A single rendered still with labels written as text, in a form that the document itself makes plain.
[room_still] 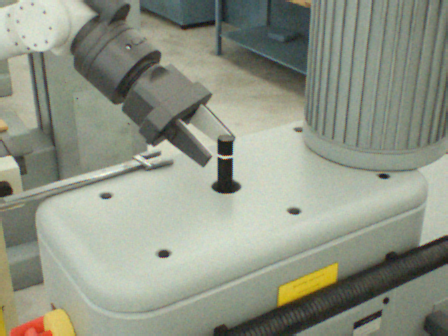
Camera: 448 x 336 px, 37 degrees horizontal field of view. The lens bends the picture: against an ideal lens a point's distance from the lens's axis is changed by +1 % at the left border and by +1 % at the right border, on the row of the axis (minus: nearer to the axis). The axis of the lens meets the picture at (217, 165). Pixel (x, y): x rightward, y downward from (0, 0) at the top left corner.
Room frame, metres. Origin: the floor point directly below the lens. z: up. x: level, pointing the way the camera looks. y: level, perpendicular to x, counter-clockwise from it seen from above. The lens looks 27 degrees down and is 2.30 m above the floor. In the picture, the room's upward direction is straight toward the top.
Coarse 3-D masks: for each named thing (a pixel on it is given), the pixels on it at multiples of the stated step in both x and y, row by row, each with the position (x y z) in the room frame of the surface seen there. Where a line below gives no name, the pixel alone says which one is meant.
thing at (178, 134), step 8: (168, 128) 0.72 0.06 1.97; (176, 128) 0.72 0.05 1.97; (184, 128) 0.72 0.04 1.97; (168, 136) 0.72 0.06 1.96; (176, 136) 0.72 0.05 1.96; (184, 136) 0.72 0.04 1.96; (192, 136) 0.71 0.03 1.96; (176, 144) 0.72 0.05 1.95; (184, 144) 0.72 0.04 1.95; (192, 144) 0.71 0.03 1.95; (200, 144) 0.71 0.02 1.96; (184, 152) 0.72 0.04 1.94; (192, 152) 0.71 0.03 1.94; (200, 152) 0.71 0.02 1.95; (208, 152) 0.71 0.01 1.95; (200, 160) 0.71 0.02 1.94; (208, 160) 0.70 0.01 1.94
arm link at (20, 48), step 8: (8, 8) 0.86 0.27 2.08; (0, 16) 0.86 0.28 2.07; (8, 16) 0.86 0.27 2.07; (0, 24) 0.85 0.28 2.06; (8, 24) 0.85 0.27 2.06; (0, 32) 0.85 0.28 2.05; (8, 32) 0.85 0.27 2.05; (16, 32) 0.86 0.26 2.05; (0, 40) 0.85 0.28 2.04; (8, 40) 0.84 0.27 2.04; (16, 40) 0.85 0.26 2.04; (8, 48) 0.85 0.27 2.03; (16, 48) 0.85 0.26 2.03; (24, 48) 0.86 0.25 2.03
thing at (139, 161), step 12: (132, 156) 0.80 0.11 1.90; (144, 156) 0.80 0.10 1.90; (156, 156) 0.81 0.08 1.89; (108, 168) 0.76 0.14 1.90; (120, 168) 0.76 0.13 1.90; (132, 168) 0.76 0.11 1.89; (144, 168) 0.77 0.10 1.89; (72, 180) 0.73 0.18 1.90; (84, 180) 0.73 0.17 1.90; (96, 180) 0.74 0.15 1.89; (24, 192) 0.70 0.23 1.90; (36, 192) 0.70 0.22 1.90; (48, 192) 0.70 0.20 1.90; (60, 192) 0.71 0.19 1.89; (0, 204) 0.67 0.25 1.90; (12, 204) 0.67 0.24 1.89
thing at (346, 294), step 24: (432, 240) 0.74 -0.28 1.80; (384, 264) 0.68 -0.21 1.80; (408, 264) 0.68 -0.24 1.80; (432, 264) 0.70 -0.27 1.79; (336, 288) 0.63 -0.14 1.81; (360, 288) 0.64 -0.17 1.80; (384, 288) 0.65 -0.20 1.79; (288, 312) 0.59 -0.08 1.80; (312, 312) 0.59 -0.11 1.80; (336, 312) 0.61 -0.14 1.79
